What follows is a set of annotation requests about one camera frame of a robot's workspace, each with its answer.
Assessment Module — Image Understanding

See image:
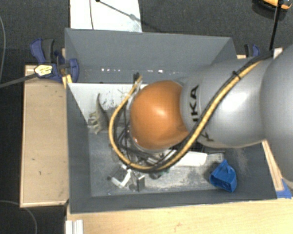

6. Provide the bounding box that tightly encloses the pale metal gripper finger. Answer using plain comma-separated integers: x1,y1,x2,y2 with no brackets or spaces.
136,174,147,193
111,165,127,180

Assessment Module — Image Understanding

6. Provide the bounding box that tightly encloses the white flat block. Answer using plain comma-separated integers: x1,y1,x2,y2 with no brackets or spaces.
176,151,208,167

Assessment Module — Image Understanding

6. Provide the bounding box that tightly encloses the grey toy animal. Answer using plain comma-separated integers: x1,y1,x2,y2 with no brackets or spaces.
87,93,111,135

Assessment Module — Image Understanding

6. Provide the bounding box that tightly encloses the blue crumpled cloth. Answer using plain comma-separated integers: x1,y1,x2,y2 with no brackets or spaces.
209,159,238,193

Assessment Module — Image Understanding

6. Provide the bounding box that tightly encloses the pale wood board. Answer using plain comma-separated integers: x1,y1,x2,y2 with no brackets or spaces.
19,64,70,208

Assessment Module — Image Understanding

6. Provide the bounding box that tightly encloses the grey metal bin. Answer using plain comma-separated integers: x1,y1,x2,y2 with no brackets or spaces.
63,27,278,213

